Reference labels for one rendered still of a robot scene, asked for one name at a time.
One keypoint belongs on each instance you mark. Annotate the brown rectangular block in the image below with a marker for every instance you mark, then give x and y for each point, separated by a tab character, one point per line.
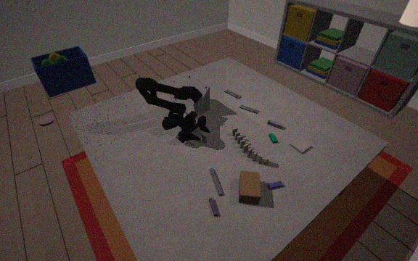
249	187

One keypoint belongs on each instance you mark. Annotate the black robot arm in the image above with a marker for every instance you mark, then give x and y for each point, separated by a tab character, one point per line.
186	92

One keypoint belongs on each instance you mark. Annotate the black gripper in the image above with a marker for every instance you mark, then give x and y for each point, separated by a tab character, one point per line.
186	133

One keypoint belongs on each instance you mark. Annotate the green rectangular block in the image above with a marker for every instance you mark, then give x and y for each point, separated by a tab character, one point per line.
273	138

